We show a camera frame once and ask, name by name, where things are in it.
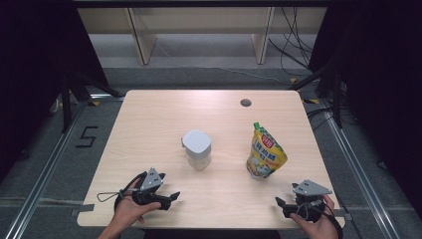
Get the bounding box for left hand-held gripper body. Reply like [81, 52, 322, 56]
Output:
[131, 167, 166, 211]

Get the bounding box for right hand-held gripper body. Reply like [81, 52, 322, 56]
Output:
[292, 179, 333, 222]

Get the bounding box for yellow seasoning pouch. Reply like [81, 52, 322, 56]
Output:
[246, 121, 289, 180]

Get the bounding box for person's left hand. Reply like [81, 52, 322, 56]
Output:
[113, 190, 162, 230]

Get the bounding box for person's right hand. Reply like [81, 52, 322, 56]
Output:
[289, 193, 339, 239]

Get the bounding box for beige seasoning powder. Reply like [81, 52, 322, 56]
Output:
[187, 155, 212, 171]

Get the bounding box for grey tape strip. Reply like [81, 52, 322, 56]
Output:
[332, 208, 353, 222]

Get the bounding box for black metal stand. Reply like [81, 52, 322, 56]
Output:
[60, 70, 124, 134]
[288, 62, 344, 129]

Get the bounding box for black curtain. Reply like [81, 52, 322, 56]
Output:
[308, 0, 422, 208]
[0, 0, 111, 182]

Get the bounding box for beige wooden shelf unit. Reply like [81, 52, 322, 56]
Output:
[77, 6, 327, 66]

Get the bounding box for grey cord loop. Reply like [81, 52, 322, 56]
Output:
[297, 198, 323, 217]
[97, 190, 122, 203]

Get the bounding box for black wrist strap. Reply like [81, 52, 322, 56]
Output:
[317, 201, 344, 239]
[113, 171, 147, 212]

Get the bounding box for aluminium floor rail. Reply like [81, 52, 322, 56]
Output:
[3, 99, 88, 239]
[318, 99, 396, 239]

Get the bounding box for black floor cables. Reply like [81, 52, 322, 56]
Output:
[306, 107, 336, 132]

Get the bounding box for bundle of black cables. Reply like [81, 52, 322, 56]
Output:
[268, 6, 316, 78]

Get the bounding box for black frame bar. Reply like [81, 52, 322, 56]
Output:
[73, 0, 332, 9]

